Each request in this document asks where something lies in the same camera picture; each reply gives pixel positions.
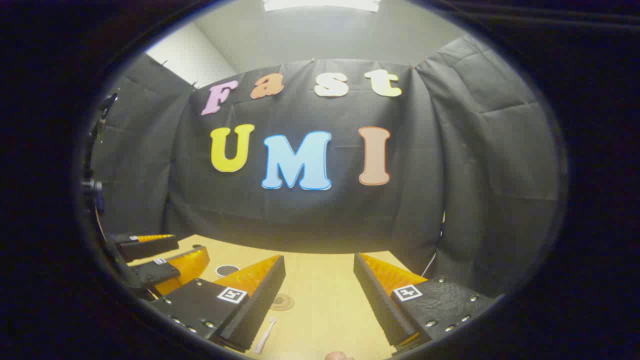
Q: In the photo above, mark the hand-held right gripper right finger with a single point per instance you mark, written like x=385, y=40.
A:
x=380, y=305

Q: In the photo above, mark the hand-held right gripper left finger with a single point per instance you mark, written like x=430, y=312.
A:
x=260, y=305

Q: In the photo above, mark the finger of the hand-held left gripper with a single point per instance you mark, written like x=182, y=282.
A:
x=155, y=273
x=150, y=247

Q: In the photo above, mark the round wooden coaster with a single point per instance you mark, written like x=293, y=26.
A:
x=283, y=302

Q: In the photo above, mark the pink toothbrush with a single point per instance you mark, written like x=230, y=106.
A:
x=265, y=336

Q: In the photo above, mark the white cup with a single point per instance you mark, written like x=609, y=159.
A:
x=227, y=270

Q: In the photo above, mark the wooden desktop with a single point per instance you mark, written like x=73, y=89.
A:
x=325, y=300

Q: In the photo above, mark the black backdrop cloth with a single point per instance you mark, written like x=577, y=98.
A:
x=320, y=220

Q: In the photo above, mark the ceiling light panel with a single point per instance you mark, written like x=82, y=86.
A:
x=320, y=4

